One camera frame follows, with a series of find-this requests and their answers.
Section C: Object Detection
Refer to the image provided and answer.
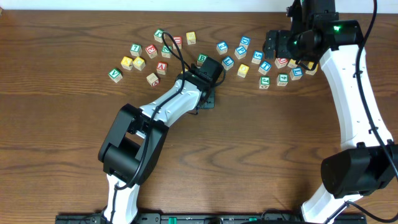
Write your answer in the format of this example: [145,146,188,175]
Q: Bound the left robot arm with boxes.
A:
[98,69,225,223]

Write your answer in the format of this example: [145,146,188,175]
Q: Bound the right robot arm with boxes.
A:
[263,0,397,223]

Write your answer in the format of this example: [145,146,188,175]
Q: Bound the yellow top block right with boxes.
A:
[287,59,298,68]

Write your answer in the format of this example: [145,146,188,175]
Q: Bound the blue L block right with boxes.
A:
[289,67,303,80]

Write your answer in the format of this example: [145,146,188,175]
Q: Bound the blue l block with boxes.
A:
[289,67,303,80]
[222,56,234,71]

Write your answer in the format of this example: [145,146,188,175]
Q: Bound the yellow block far right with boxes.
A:
[305,62,318,75]

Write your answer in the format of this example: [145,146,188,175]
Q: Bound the blue T block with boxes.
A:
[258,61,272,75]

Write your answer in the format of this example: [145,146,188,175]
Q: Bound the green 4 block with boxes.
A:
[277,73,289,86]

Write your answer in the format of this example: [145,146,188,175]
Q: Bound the blue 5 block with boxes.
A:
[251,50,264,64]

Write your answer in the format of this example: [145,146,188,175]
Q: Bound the green B block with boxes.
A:
[197,54,208,66]

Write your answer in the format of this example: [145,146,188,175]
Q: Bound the blue L block centre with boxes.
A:
[222,56,234,71]

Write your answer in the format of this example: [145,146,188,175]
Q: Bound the yellow O block right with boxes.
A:
[237,63,249,78]

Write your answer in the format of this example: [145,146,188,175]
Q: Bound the green j block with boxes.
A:
[259,76,271,89]
[154,29,164,43]

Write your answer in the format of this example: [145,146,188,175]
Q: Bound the blue D block upper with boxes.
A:
[239,36,251,49]

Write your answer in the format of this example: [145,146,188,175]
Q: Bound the blue 2 block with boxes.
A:
[216,41,228,55]

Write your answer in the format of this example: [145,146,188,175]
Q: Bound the blue P block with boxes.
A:
[234,46,247,60]

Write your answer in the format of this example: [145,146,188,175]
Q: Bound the red V block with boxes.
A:
[156,62,168,75]

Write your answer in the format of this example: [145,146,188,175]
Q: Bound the red sided tan block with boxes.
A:
[146,73,160,87]

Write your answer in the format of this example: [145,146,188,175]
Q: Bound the green Z block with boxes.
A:
[161,45,172,58]

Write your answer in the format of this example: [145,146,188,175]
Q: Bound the red U block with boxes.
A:
[173,36,182,49]

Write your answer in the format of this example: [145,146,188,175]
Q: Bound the red E block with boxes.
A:
[145,44,158,58]

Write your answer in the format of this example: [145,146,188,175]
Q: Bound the yellow C block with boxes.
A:
[133,57,146,71]

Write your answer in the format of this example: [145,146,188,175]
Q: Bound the green J block top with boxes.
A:
[154,29,164,43]

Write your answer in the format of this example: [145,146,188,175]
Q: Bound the green 7 block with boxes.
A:
[130,44,142,57]

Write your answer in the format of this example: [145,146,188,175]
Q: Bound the yellow A block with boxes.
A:
[121,57,133,70]

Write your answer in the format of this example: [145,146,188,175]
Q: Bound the green V block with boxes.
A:
[108,68,123,83]

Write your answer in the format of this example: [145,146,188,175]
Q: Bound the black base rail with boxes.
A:
[55,212,368,224]

